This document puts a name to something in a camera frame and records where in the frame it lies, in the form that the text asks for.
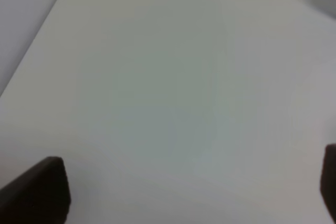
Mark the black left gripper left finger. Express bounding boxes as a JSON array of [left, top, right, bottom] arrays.
[[1, 156, 71, 224]]

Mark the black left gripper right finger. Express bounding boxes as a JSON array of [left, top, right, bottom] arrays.
[[320, 144, 335, 223]]

